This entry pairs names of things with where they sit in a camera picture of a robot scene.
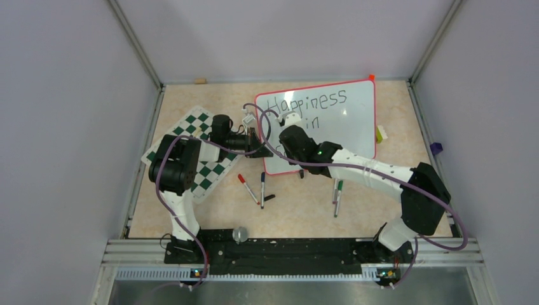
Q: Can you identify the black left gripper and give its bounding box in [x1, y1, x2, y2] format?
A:
[225, 128, 273, 159]

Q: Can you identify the pink framed whiteboard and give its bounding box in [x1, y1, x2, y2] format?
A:
[254, 78, 376, 159]

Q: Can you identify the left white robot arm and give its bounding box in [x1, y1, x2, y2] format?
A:
[148, 114, 273, 263]

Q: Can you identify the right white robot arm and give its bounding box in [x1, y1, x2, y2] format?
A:
[279, 126, 451, 262]

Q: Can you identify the blue capped marker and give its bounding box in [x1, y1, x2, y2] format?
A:
[260, 172, 266, 210]

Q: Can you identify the red capped marker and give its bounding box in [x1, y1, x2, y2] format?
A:
[238, 173, 261, 205]

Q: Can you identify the green capped marker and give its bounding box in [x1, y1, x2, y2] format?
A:
[334, 180, 343, 218]

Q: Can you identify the purple capped marker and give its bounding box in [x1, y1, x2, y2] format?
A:
[332, 179, 339, 205]

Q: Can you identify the green and white toy brick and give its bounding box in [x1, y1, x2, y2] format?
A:
[376, 125, 388, 144]

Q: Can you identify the grey round knob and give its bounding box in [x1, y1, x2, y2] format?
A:
[232, 227, 249, 243]

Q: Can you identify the small wooden block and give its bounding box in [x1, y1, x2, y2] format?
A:
[193, 78, 207, 85]

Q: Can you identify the purple toy block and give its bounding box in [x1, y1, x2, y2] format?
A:
[430, 142, 444, 156]

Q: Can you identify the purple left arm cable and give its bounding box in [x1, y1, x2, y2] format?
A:
[154, 102, 273, 291]

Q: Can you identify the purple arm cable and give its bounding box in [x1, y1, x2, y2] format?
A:
[154, 102, 273, 291]
[259, 109, 468, 290]

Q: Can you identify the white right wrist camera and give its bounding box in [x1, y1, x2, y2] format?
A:
[276, 111, 302, 128]

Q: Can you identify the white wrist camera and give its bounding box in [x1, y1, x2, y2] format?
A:
[242, 108, 257, 128]
[276, 111, 302, 128]

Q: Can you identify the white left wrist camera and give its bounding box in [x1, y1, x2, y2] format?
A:
[242, 108, 257, 128]

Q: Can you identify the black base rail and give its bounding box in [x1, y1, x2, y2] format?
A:
[164, 229, 413, 276]

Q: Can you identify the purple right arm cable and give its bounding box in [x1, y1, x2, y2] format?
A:
[259, 109, 468, 290]

